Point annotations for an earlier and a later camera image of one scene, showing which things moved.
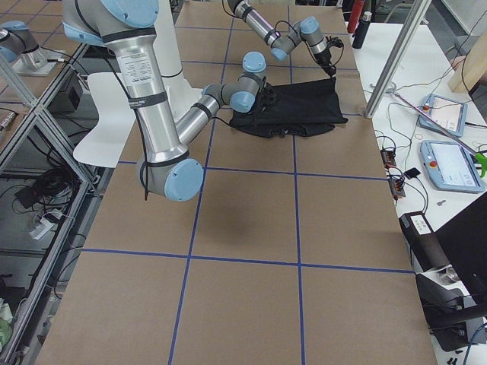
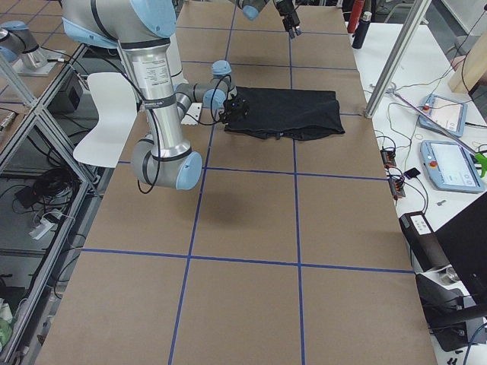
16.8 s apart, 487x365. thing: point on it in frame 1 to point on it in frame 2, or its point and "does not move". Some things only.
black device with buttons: x=424 y=242 does not move
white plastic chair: x=103 y=144 does not move
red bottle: x=355 y=14 does not move
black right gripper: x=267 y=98 to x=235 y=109
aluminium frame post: x=417 y=13 does not move
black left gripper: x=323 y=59 to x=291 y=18
